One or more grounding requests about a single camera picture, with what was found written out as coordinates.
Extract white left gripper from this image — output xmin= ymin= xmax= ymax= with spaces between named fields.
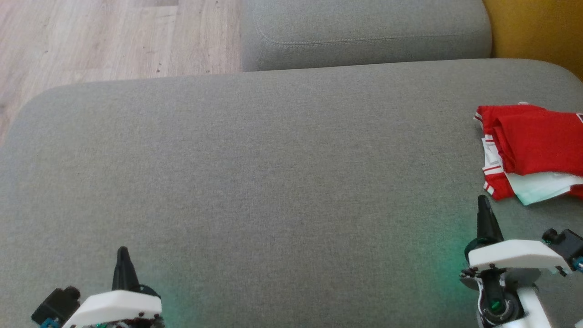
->
xmin=61 ymin=246 xmax=164 ymax=328

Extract large grey sofa seat cushion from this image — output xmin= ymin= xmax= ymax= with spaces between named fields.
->
xmin=0 ymin=58 xmax=583 ymax=328

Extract wide yellow sofa back cushion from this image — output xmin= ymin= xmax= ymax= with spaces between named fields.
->
xmin=482 ymin=0 xmax=583 ymax=80

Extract red shorts with white stripe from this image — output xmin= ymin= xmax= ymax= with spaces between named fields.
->
xmin=474 ymin=103 xmax=583 ymax=137

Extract red shirt with white sleeves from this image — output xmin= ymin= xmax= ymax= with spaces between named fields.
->
xmin=482 ymin=112 xmax=583 ymax=205

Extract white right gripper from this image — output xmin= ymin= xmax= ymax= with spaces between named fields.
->
xmin=460 ymin=195 xmax=572 ymax=326

